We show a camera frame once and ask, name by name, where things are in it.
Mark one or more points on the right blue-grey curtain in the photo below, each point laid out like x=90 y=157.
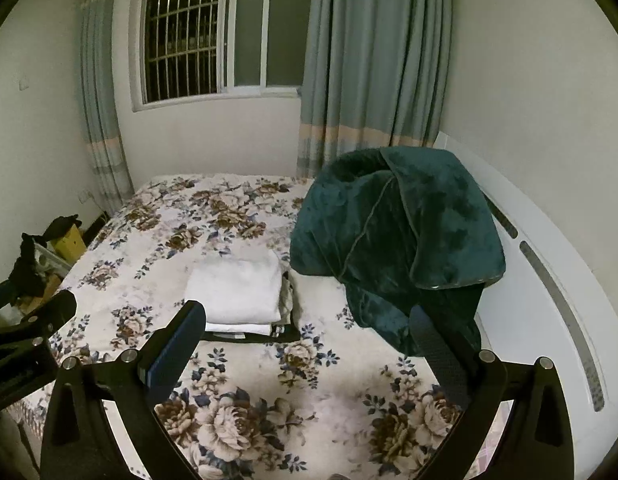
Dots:
x=375 y=75

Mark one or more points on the floral bed sheet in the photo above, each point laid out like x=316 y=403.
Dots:
x=339 y=400

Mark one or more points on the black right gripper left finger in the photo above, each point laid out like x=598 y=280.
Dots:
x=78 y=442

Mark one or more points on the dark green plush blanket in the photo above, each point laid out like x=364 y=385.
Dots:
x=401 y=228

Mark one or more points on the yellow box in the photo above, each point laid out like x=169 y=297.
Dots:
x=71 y=246

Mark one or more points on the barred window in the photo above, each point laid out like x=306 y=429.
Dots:
x=187 y=50

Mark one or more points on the white knitted sweater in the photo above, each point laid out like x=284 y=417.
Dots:
x=239 y=295

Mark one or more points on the blue-grey curtain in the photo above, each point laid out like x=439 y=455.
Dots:
x=375 y=75
x=101 y=128

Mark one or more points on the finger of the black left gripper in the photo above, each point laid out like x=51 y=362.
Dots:
x=39 y=325

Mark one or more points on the white bed headboard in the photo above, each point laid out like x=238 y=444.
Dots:
x=549 y=303

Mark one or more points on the left blue-grey curtain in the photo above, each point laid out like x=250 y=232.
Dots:
x=101 y=128

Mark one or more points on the black garment with zigzag label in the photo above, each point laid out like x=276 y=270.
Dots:
x=285 y=330

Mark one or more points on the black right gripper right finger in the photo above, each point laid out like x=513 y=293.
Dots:
x=537 y=440

